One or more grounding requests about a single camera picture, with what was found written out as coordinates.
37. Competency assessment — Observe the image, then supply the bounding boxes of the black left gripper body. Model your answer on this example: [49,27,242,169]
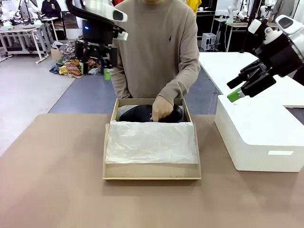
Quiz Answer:
[76,20,120,48]

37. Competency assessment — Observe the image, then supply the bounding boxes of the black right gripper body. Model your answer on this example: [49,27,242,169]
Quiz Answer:
[254,33,304,78]

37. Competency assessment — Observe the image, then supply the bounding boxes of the white tissue paper sheet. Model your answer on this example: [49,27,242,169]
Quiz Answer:
[105,104,199,165]

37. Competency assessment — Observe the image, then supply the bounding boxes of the brown cardboard shoe box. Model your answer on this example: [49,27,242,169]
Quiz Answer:
[102,97,202,181]

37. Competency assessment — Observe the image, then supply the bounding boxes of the person's left forearm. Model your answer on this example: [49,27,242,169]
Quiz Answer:
[155,64,201,107]

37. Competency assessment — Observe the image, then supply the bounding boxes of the person's right forearm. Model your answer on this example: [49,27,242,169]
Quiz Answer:
[110,67,132,100]

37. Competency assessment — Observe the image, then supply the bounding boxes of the small cardboard box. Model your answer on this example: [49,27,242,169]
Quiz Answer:
[50,48,62,61]

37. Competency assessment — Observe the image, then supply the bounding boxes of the white plastic storage box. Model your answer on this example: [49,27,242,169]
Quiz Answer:
[214,94,304,172]

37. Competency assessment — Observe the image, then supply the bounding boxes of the person's left hand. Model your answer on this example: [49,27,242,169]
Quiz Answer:
[151,96,174,123]

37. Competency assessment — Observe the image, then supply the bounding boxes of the pile of patterned clothes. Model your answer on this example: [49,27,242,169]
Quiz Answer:
[49,39,112,79]

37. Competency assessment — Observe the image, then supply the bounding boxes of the black tripod pole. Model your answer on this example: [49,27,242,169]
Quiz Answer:
[239,0,258,53]

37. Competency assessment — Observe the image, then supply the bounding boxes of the bystander in grey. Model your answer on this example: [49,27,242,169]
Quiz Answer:
[270,0,293,17]

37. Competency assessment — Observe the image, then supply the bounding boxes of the background table with grey legs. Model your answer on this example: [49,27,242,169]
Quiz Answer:
[212,18,250,53]

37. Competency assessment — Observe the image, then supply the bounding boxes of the seated person in black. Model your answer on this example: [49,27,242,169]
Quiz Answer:
[39,0,63,19]

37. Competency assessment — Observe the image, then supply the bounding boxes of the person in beige sweater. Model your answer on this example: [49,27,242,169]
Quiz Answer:
[110,0,202,124]

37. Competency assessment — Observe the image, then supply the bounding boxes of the grey background desk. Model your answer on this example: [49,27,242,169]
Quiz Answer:
[0,23,49,65]

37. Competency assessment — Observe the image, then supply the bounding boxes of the background robots on desk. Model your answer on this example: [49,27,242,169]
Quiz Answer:
[0,0,40,27]

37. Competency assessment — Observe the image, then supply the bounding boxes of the bystander in yellow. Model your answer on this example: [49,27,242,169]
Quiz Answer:
[186,0,202,15]

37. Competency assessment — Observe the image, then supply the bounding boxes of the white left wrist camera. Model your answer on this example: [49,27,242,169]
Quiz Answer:
[115,31,129,41]

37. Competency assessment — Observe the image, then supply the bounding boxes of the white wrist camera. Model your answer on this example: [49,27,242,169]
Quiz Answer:
[247,18,278,45]
[115,31,129,41]

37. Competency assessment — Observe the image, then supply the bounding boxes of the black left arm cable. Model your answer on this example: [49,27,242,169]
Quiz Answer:
[66,0,125,34]

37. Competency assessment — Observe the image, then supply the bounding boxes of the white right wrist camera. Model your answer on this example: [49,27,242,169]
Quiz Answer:
[247,18,278,45]

